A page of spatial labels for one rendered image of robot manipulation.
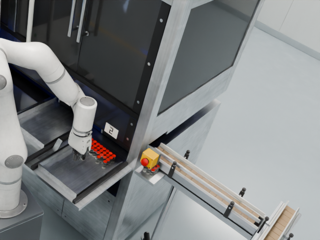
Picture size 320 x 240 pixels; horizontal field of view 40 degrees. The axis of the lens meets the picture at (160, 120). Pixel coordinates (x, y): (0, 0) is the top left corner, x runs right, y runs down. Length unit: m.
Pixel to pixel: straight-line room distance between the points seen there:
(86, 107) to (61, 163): 0.57
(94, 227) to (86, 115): 1.20
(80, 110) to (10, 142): 0.29
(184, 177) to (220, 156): 1.75
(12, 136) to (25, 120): 0.76
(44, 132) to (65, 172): 0.31
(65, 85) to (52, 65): 0.11
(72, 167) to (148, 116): 0.48
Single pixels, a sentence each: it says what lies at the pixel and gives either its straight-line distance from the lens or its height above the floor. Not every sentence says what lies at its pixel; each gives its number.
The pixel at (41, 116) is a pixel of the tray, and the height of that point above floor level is 0.88.
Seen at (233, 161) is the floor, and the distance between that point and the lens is 4.07.
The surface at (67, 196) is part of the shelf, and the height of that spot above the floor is 0.88.
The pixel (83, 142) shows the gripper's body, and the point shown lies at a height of 1.23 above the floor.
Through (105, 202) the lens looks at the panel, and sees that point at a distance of 2.66.
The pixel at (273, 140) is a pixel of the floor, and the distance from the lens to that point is 4.56.
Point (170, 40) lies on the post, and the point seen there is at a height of 1.66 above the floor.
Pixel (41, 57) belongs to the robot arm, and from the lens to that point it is 1.60.
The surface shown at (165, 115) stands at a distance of 2.28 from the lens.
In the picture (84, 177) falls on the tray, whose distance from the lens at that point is 2.25.
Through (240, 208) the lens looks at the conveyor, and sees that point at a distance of 2.27.
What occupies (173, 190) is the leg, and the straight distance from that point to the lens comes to 2.47.
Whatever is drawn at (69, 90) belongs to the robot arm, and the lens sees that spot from 1.71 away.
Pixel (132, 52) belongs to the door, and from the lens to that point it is 2.06.
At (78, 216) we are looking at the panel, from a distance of 2.94.
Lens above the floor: 2.51
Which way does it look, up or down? 37 degrees down
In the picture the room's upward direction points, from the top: 18 degrees clockwise
